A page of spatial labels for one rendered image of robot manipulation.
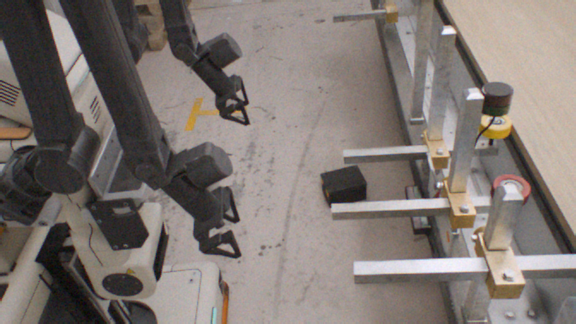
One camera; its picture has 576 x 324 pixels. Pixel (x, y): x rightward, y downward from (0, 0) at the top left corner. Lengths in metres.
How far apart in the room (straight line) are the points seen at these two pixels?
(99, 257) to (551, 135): 1.18
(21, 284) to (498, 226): 1.10
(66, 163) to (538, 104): 1.20
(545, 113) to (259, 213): 1.43
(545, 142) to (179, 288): 1.30
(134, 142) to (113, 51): 0.15
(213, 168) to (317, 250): 1.41
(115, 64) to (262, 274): 1.54
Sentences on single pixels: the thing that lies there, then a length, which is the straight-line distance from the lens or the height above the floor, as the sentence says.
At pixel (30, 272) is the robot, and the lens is 1.34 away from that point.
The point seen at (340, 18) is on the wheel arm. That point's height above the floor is 0.81.
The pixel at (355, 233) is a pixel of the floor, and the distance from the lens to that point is 2.17.
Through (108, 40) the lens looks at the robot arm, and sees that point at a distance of 0.66.
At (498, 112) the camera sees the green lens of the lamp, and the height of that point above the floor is 1.11.
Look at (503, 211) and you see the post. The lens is 0.84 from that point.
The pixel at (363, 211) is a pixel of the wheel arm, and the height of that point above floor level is 0.86.
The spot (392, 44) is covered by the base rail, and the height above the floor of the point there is 0.70.
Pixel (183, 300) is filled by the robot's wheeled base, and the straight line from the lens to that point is 1.75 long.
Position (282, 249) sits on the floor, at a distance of 2.14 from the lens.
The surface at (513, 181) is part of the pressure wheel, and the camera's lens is 1.16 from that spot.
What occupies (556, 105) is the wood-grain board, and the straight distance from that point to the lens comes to 1.45.
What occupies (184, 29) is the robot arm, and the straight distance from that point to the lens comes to 1.09.
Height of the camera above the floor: 1.67
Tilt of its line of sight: 41 degrees down
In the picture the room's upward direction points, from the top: 9 degrees counter-clockwise
